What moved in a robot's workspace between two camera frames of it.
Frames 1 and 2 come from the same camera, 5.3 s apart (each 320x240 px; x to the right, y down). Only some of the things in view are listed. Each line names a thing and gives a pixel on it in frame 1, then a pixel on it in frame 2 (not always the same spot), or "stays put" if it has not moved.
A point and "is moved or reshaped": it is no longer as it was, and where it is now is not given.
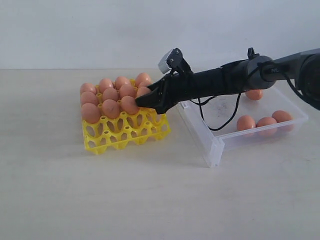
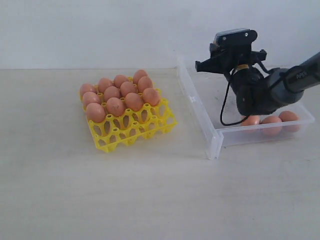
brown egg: x=128 y=105 is moved or reshaped
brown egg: x=110 y=93 is moved or reshaped
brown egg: x=105 y=83 stays put
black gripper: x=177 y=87 -> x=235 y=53
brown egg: x=127 y=90 is moved or reshaped
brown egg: x=90 y=113 is moved or reshaped
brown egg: x=88 y=97 is moved or reshaped
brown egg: x=142 y=77 is moved or reshaped
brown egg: x=144 y=84 is moved or reshaped
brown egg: x=120 y=81 stays put
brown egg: x=111 y=108 is moved or reshaped
